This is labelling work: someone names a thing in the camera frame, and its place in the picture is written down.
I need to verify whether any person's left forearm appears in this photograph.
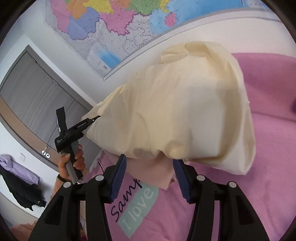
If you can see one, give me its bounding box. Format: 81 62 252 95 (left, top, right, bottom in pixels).
50 174 70 204

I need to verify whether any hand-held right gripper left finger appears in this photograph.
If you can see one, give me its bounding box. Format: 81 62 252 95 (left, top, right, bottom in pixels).
28 153 127 241

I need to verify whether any colourful wall map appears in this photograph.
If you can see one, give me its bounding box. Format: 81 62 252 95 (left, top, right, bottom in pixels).
45 0 284 80

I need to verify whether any cream shirt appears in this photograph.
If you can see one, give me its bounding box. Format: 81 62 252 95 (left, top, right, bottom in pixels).
84 41 257 175

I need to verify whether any grey door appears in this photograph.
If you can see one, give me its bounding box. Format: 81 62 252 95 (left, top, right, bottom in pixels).
0 45 103 173

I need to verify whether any pink daisy print blanket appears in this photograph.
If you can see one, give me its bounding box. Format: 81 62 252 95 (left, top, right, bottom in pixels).
80 53 296 241

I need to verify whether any peach folded garment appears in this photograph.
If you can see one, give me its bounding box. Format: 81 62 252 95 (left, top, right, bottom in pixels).
126 155 175 189

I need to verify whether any black hanging garment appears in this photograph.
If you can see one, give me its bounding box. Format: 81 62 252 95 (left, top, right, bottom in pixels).
0 166 47 208

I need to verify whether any purple hanging garment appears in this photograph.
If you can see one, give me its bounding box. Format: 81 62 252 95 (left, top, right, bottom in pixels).
0 154 40 184

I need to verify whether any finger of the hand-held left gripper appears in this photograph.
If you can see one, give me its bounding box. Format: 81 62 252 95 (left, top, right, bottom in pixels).
78 115 102 134

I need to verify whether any person's left hand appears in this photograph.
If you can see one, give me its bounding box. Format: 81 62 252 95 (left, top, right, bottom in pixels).
57 144 86 182

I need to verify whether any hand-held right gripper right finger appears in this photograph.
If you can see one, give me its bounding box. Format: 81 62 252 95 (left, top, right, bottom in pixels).
173 159 270 241

